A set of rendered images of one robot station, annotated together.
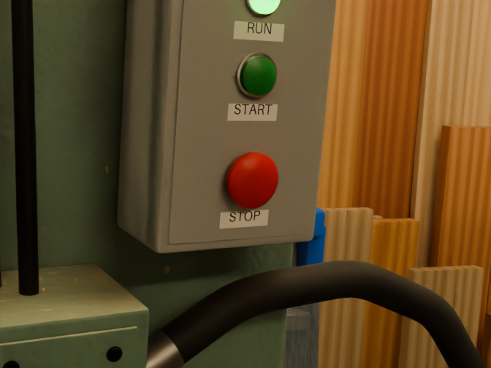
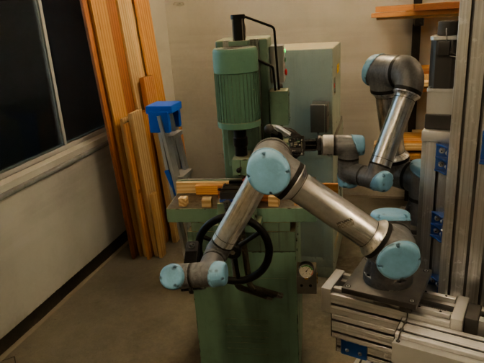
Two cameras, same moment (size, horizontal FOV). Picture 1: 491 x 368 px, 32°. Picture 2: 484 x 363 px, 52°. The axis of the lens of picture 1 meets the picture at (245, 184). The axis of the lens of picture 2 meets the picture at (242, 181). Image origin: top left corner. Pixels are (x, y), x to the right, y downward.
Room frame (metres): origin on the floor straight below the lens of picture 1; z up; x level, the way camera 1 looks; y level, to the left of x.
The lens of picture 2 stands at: (-0.84, 1.90, 1.65)
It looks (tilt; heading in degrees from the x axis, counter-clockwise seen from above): 19 degrees down; 310
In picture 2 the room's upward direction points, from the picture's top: 4 degrees counter-clockwise
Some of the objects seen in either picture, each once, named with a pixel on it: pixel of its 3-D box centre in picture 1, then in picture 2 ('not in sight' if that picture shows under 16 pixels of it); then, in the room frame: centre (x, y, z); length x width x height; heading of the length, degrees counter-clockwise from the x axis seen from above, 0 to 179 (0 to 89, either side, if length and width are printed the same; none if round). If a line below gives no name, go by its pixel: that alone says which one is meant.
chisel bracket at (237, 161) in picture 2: not in sight; (243, 164); (0.44, 0.34, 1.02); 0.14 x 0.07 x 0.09; 121
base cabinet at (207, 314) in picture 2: not in sight; (253, 290); (0.49, 0.26, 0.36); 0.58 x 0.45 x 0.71; 121
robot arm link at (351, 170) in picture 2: not in sight; (351, 172); (-0.04, 0.31, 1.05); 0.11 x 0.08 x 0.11; 163
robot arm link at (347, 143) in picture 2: not in sight; (348, 145); (-0.03, 0.30, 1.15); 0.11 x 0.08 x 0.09; 31
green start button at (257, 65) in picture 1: (259, 75); not in sight; (0.44, 0.00, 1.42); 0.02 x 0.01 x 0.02; 121
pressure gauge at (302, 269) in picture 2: not in sight; (306, 271); (0.10, 0.41, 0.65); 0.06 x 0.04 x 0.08; 31
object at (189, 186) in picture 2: not in sight; (245, 186); (0.43, 0.34, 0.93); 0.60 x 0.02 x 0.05; 31
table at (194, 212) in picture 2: not in sight; (241, 209); (0.37, 0.45, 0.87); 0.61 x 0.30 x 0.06; 31
